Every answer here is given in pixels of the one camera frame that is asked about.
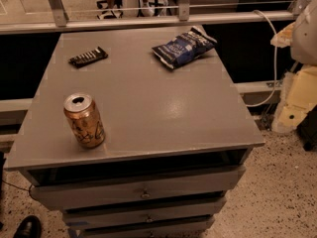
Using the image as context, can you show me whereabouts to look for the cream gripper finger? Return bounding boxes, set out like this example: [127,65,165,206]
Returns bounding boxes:
[270,23,294,48]
[271,65,317,134]

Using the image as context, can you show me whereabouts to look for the orange soda can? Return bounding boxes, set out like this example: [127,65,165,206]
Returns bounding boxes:
[63,92,105,149]

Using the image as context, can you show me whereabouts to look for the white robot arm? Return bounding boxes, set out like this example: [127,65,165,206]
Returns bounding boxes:
[270,0,317,133]

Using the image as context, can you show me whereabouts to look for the blue chip bag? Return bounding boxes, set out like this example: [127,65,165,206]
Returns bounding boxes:
[152,26,217,69]

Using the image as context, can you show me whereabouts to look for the grey drawer cabinet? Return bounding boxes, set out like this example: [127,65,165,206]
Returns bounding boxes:
[6,27,264,238]

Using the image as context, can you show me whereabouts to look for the black shoe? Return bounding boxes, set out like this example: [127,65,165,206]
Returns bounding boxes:
[13,215,42,238]

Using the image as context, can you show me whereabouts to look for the white cable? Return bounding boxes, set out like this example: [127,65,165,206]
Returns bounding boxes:
[246,9,279,108]

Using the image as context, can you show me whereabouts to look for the metal railing frame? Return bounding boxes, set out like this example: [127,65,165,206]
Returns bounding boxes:
[0,0,317,36]

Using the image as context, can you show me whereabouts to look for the black floor cable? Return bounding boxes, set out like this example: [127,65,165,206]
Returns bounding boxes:
[0,178,34,200]

